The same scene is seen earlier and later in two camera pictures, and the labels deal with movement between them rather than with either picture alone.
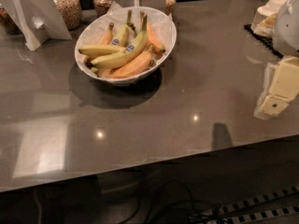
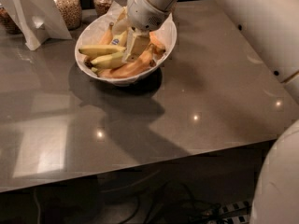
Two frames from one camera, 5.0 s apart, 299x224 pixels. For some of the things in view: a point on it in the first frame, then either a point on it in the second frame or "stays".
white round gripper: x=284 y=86 to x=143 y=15
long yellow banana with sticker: x=125 y=56 stays
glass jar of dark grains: x=102 y=2 stays
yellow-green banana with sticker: x=121 y=35 stays
